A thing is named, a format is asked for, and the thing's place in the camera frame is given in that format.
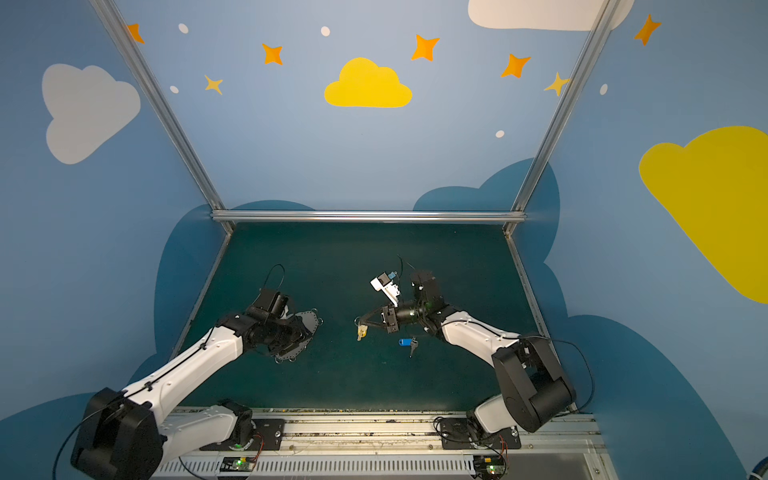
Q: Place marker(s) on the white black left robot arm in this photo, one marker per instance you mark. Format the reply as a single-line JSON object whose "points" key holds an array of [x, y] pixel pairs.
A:
{"points": [[125, 434]]}

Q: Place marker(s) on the aluminium frame back rail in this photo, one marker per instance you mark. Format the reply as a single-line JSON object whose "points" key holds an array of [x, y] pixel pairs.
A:
{"points": [[417, 217]]}

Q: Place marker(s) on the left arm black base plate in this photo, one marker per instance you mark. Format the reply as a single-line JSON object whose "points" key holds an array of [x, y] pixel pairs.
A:
{"points": [[263, 434]]}

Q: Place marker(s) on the aluminium frame post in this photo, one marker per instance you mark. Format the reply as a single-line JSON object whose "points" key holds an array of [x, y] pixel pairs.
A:
{"points": [[585, 63], [114, 24]]}

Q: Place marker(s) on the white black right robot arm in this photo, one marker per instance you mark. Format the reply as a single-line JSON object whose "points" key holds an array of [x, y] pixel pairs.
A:
{"points": [[534, 387]]}

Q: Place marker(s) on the green circuit board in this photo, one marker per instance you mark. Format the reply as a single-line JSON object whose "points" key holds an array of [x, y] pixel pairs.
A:
{"points": [[489, 467], [237, 465]]}

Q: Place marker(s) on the blue key tag with key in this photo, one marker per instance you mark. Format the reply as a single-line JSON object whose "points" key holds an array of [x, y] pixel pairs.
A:
{"points": [[411, 344]]}

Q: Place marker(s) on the aluminium frame right post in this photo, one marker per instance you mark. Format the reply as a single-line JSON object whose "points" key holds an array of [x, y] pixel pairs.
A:
{"points": [[585, 63]]}

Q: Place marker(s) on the left green circuit board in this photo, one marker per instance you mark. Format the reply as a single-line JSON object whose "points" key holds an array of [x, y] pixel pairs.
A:
{"points": [[237, 465]]}

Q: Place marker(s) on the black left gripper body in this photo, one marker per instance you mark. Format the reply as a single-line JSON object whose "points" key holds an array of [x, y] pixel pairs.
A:
{"points": [[294, 334]]}

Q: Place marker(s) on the aluminium frame left post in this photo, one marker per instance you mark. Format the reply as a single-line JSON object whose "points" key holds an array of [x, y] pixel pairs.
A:
{"points": [[114, 24]]}

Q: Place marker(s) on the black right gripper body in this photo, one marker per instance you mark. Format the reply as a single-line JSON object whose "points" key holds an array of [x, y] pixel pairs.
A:
{"points": [[389, 318]]}

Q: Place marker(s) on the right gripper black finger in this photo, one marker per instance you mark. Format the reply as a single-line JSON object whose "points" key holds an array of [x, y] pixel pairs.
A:
{"points": [[373, 315], [369, 324]]}

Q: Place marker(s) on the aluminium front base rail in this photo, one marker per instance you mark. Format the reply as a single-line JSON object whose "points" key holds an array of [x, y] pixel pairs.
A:
{"points": [[398, 445]]}

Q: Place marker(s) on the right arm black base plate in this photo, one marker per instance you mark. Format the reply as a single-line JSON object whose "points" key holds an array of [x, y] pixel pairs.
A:
{"points": [[458, 433]]}

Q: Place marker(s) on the right green circuit board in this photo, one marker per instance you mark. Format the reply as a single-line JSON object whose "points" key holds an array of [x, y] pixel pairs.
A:
{"points": [[489, 467]]}

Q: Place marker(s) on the yellow key tag with ring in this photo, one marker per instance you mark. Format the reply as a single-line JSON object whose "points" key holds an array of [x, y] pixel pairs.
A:
{"points": [[361, 331]]}

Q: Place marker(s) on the grey ring-shaped metal plate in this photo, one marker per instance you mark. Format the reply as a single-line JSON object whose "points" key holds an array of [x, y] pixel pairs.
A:
{"points": [[317, 322]]}

